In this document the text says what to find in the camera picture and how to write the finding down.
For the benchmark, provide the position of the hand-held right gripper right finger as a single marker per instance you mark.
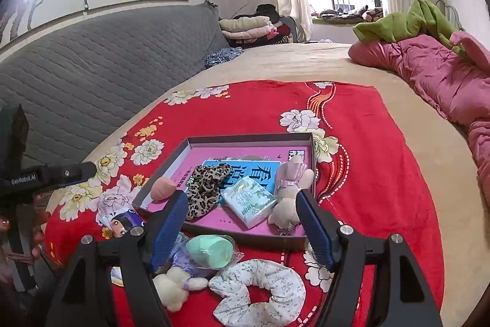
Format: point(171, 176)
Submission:
point(316, 227)

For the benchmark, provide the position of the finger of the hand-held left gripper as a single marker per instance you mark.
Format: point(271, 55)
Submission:
point(69, 172)

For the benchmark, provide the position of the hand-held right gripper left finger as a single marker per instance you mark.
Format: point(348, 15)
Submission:
point(168, 227)

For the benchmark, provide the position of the pink makeup sponge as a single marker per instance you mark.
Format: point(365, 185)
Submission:
point(162, 189)

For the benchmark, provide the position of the plush bear pink dress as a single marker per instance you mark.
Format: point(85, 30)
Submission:
point(291, 189)

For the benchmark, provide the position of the green makeup sponge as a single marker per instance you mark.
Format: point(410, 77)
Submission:
point(210, 250)

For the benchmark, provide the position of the blue cartoon wet wipes pack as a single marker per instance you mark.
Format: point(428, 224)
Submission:
point(118, 219)

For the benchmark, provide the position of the leopard print scrunchie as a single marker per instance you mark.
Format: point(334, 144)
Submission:
point(205, 189)

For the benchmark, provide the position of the plush bear purple dress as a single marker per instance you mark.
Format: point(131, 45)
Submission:
point(176, 281)

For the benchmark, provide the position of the green patterned tissue pack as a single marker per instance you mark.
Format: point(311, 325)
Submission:
point(249, 200)

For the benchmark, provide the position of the white floral scrunchie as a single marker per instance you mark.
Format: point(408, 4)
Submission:
point(260, 288)

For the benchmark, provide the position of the shallow grey box pink print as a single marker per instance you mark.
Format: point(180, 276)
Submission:
point(249, 154)

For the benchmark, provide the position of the person's left hand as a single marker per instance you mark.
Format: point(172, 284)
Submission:
point(40, 235)

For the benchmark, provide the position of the red floral blanket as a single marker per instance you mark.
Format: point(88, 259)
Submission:
point(363, 158)

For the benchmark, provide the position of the grey quilted headboard cover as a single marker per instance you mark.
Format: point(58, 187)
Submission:
point(95, 74)

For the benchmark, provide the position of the blue patterned cloth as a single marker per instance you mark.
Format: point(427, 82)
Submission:
point(224, 57)

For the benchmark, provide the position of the pink quilt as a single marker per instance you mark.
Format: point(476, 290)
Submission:
point(428, 70)

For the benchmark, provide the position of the stack of folded clothes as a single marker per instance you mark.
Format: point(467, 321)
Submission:
point(252, 28)

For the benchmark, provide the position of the clothes on windowsill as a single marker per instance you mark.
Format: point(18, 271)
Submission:
point(344, 14)

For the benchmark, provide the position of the green blanket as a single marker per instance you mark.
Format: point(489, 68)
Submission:
point(413, 22)

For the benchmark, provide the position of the white metal rack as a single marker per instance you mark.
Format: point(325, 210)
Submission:
point(448, 9)

